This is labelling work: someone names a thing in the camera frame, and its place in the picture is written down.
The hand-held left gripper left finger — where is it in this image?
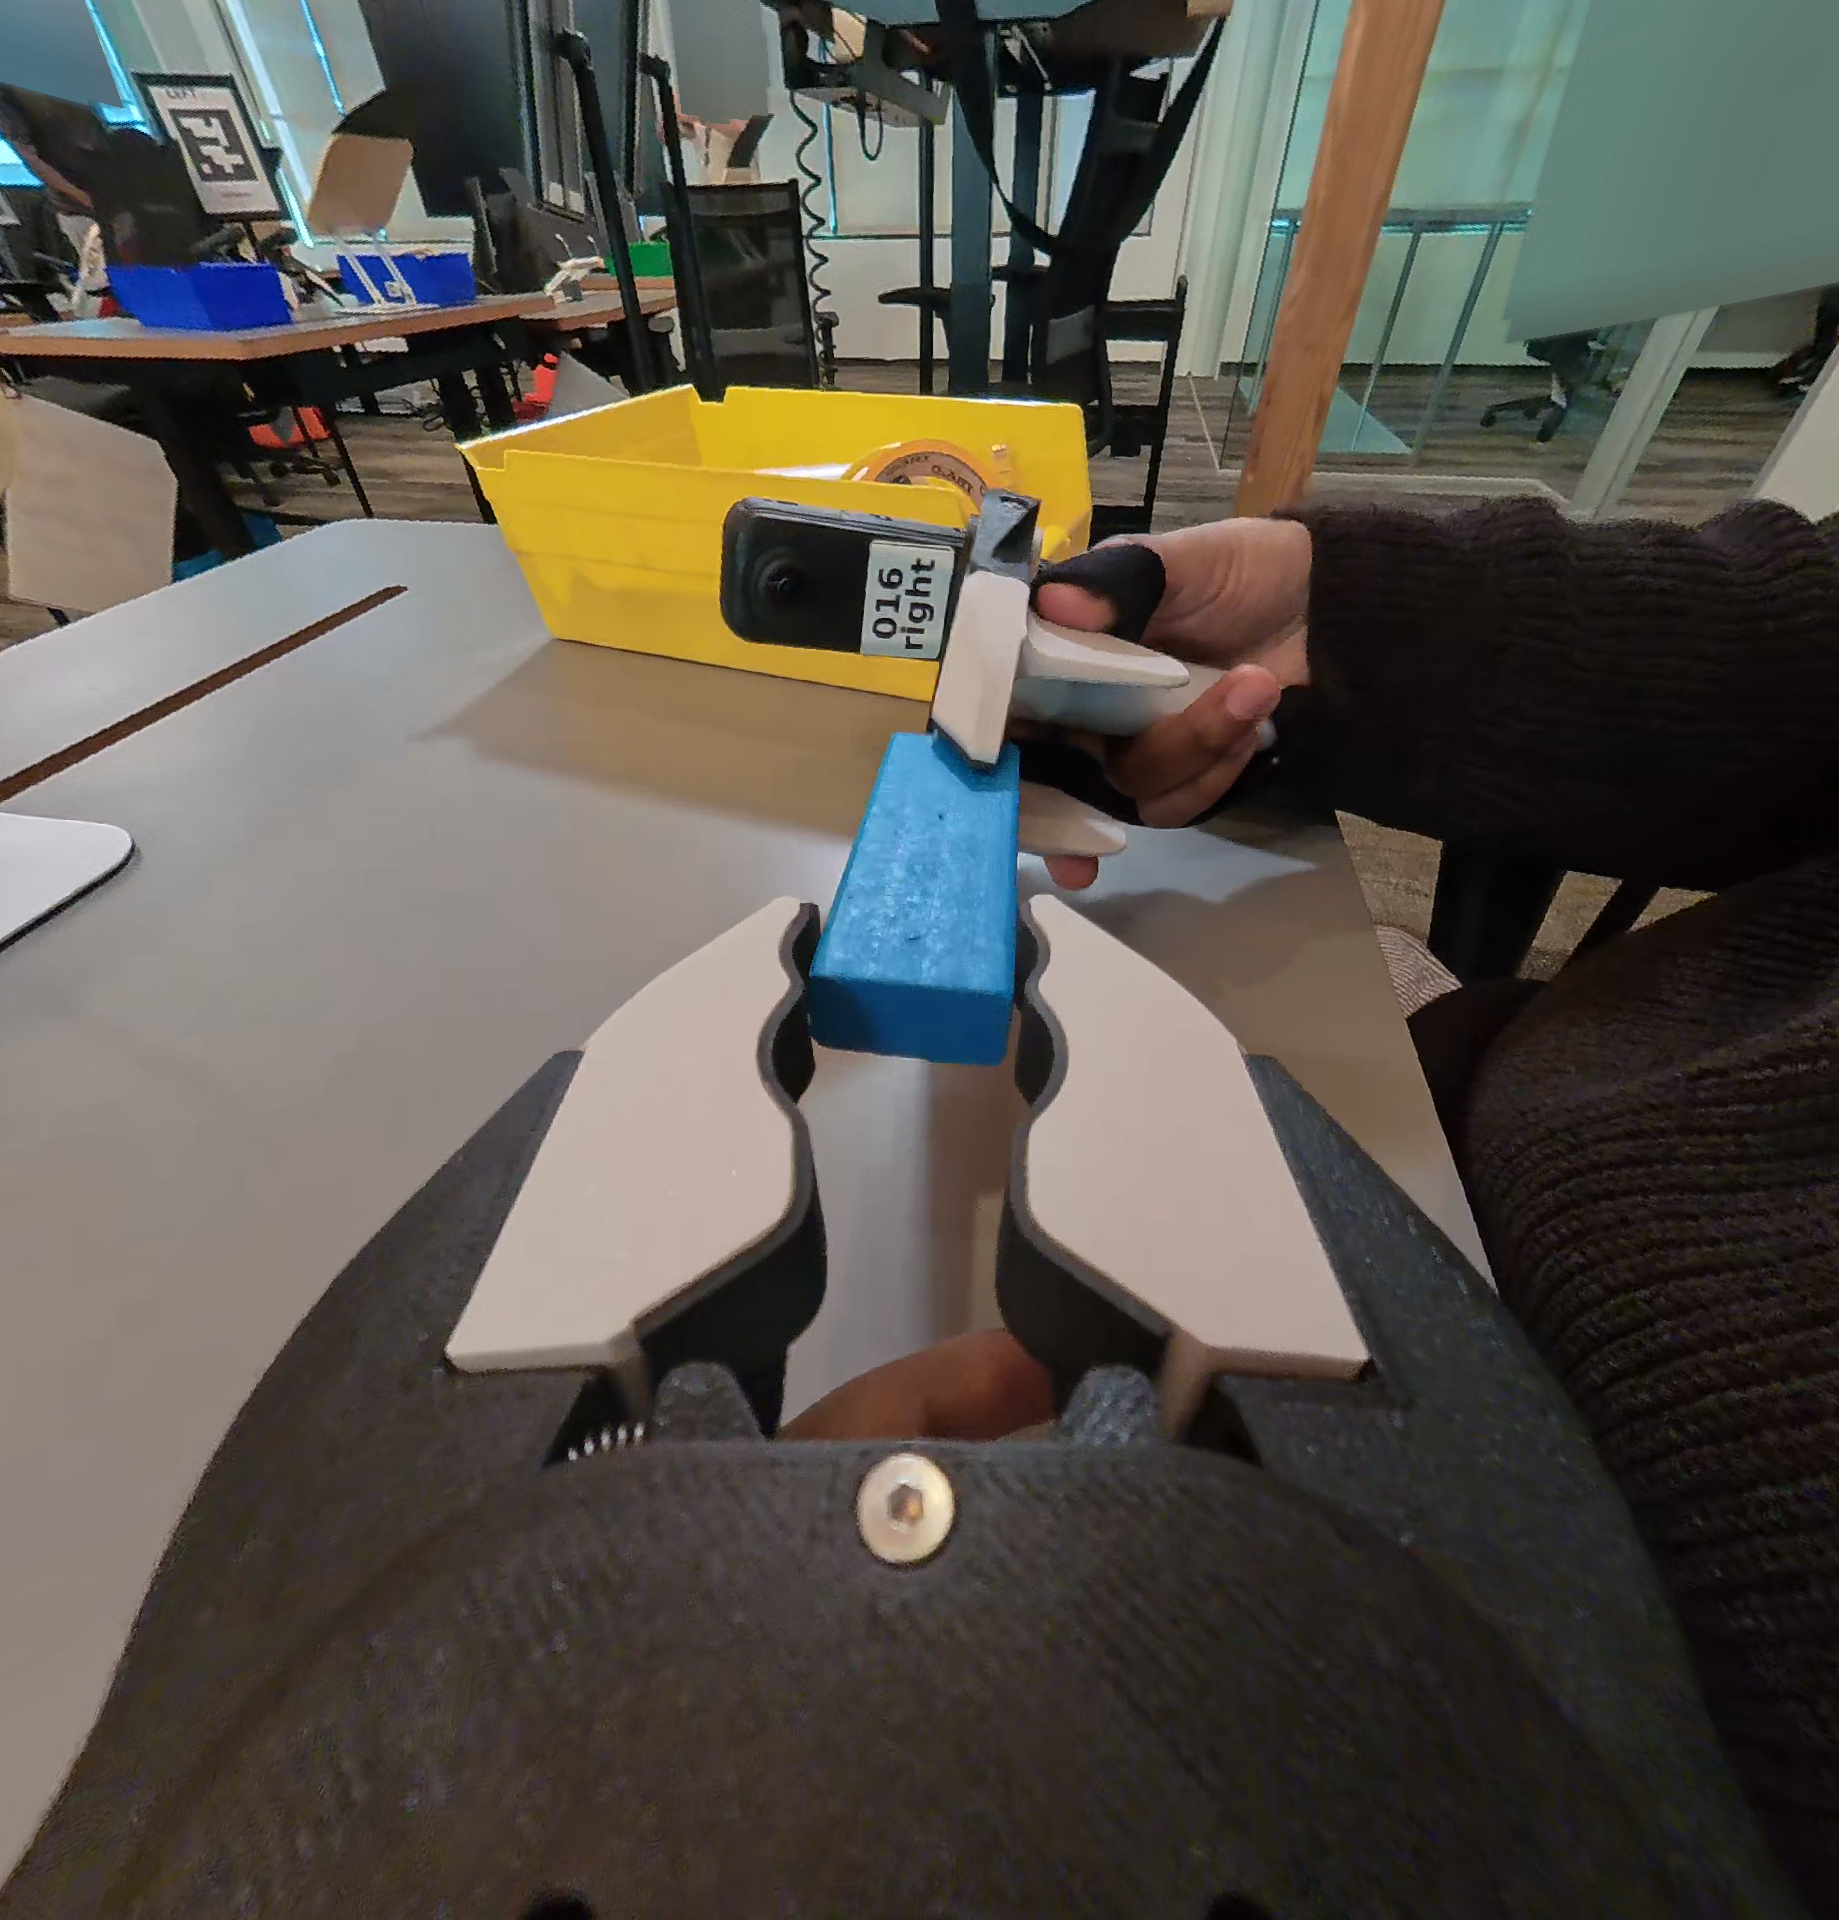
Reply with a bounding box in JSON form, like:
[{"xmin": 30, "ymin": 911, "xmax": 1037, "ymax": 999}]
[{"xmin": 444, "ymin": 894, "xmax": 831, "ymax": 1429}]

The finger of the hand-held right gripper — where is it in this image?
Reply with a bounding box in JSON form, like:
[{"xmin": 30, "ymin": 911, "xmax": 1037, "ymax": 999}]
[{"xmin": 928, "ymin": 577, "xmax": 1037, "ymax": 773}]

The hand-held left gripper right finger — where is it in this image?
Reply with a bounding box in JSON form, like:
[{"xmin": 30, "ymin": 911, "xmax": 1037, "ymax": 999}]
[{"xmin": 998, "ymin": 892, "xmax": 1375, "ymax": 1438}]

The yellow plastic bin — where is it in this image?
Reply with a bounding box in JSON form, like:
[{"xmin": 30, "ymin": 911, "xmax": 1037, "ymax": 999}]
[{"xmin": 458, "ymin": 385, "xmax": 1090, "ymax": 708}]

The blue rectangular block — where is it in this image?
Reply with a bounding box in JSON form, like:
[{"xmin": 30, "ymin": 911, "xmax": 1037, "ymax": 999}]
[{"xmin": 803, "ymin": 730, "xmax": 1026, "ymax": 1068}]

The person's right hand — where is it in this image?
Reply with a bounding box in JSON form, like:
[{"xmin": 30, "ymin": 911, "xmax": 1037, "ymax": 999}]
[{"xmin": 1010, "ymin": 515, "xmax": 1316, "ymax": 894}]

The person's left hand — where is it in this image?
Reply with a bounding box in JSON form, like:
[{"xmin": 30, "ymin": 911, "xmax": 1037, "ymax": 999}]
[{"xmin": 778, "ymin": 1324, "xmax": 1059, "ymax": 1444}]

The tape roll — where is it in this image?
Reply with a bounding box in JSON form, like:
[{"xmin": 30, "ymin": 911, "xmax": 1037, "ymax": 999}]
[{"xmin": 840, "ymin": 435, "xmax": 1014, "ymax": 496}]

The black mesh chair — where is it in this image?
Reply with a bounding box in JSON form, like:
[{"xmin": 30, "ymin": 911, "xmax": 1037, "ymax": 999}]
[{"xmin": 660, "ymin": 179, "xmax": 828, "ymax": 398}]

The black office chair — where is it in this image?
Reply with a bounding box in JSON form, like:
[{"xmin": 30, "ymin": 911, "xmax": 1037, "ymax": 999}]
[
  {"xmin": 1478, "ymin": 330, "xmax": 1613, "ymax": 448},
  {"xmin": 995, "ymin": 276, "xmax": 1192, "ymax": 459}
]

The dark standing desk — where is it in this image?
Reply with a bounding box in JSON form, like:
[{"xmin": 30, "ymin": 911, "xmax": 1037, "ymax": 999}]
[{"xmin": 775, "ymin": 0, "xmax": 1237, "ymax": 394}]

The blue bin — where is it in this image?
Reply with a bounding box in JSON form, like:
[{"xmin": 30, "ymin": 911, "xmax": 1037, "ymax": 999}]
[
  {"xmin": 105, "ymin": 262, "xmax": 297, "ymax": 333},
  {"xmin": 334, "ymin": 251, "xmax": 479, "ymax": 314}
]

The black monitor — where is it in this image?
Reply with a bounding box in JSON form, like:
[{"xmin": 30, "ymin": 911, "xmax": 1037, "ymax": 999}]
[{"xmin": 360, "ymin": 0, "xmax": 537, "ymax": 224}]

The cardboard panel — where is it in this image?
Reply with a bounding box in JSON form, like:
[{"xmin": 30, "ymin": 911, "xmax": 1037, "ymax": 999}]
[{"xmin": 307, "ymin": 134, "xmax": 417, "ymax": 240}]

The long wooden desk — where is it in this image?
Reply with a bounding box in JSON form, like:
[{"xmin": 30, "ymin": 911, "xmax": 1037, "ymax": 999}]
[{"xmin": 0, "ymin": 290, "xmax": 564, "ymax": 564}]

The white monitor stand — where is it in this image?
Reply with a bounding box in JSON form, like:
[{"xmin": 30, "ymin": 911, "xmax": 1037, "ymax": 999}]
[{"xmin": 0, "ymin": 808, "xmax": 137, "ymax": 979}]

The small framed marker sign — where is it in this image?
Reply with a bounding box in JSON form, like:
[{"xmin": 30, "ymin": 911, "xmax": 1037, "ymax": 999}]
[{"xmin": 128, "ymin": 70, "xmax": 293, "ymax": 224}]

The black coiled cable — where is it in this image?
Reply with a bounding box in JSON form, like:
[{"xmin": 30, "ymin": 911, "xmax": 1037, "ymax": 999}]
[{"xmin": 792, "ymin": 91, "xmax": 843, "ymax": 324}]

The light wooden post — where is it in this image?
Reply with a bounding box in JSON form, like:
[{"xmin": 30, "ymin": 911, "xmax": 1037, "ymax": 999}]
[{"xmin": 1235, "ymin": 0, "xmax": 1449, "ymax": 523}]

